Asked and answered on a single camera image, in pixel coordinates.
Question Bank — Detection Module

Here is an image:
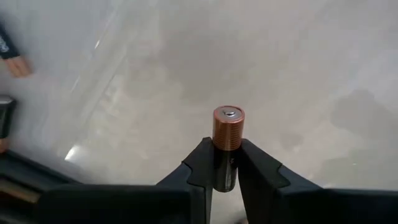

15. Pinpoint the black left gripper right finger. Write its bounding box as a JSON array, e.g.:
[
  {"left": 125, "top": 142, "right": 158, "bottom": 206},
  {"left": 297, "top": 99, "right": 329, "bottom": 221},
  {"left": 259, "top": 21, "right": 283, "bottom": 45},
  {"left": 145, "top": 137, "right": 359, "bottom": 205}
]
[{"left": 237, "top": 138, "right": 398, "bottom": 224}]

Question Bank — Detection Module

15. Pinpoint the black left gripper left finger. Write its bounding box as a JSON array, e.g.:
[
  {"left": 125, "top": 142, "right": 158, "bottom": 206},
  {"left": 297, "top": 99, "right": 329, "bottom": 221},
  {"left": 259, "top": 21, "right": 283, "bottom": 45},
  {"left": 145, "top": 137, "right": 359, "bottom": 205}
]
[{"left": 37, "top": 136, "right": 216, "bottom": 224}]

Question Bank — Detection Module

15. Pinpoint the Duracell copper-black AA battery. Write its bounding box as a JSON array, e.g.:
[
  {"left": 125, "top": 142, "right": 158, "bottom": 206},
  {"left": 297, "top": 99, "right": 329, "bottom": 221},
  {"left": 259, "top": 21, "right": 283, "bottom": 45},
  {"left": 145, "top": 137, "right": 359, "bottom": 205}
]
[{"left": 212, "top": 105, "right": 246, "bottom": 193}]

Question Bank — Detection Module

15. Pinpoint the person's hand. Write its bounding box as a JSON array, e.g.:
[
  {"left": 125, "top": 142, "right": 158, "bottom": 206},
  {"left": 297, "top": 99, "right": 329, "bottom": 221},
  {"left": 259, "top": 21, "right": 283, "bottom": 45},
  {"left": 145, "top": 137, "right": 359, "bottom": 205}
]
[{"left": 2, "top": 55, "right": 34, "bottom": 78}]

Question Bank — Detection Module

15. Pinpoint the black table-level camera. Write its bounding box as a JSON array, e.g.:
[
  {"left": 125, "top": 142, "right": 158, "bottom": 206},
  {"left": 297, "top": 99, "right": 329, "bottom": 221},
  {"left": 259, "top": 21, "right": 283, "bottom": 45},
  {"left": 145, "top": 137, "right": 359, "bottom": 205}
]
[{"left": 0, "top": 95, "right": 17, "bottom": 140}]

